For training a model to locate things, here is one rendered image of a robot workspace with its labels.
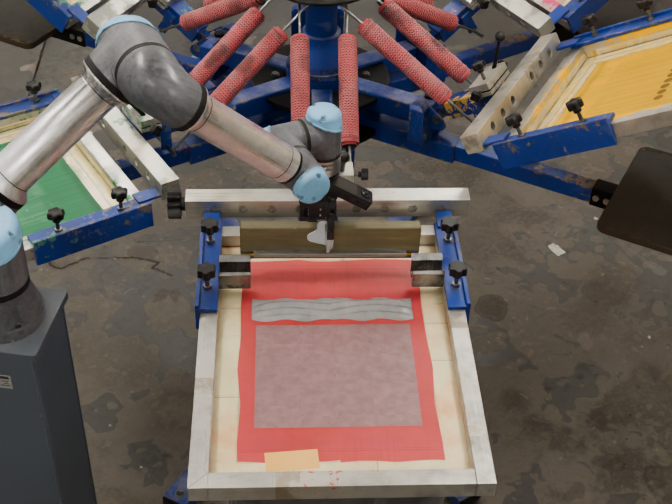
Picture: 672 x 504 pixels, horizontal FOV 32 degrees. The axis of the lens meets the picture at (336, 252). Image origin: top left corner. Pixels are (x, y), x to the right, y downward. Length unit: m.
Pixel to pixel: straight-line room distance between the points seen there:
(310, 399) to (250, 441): 0.16
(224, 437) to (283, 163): 0.56
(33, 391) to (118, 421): 1.42
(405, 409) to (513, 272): 1.90
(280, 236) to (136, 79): 0.67
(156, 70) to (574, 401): 2.15
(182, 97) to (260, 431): 0.70
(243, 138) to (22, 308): 0.52
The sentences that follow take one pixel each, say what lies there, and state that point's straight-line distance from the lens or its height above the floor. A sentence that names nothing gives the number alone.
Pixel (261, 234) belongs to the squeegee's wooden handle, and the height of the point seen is 1.09.
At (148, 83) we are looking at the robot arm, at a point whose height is 1.64.
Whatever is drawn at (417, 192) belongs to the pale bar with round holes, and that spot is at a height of 1.04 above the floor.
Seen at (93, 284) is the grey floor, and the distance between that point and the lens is 4.19.
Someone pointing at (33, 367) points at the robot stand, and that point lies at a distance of 2.26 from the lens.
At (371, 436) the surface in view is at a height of 0.96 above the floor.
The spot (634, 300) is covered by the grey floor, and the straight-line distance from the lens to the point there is 4.24.
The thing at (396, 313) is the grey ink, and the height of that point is 0.96.
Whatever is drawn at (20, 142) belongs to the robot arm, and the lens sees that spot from 2.24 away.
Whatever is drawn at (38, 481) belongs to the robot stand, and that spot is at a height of 0.82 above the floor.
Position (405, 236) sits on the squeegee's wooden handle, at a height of 1.08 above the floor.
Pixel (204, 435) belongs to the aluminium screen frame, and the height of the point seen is 0.99.
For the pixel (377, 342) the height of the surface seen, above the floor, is 0.96.
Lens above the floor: 2.73
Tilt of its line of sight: 40 degrees down
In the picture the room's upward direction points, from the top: 2 degrees clockwise
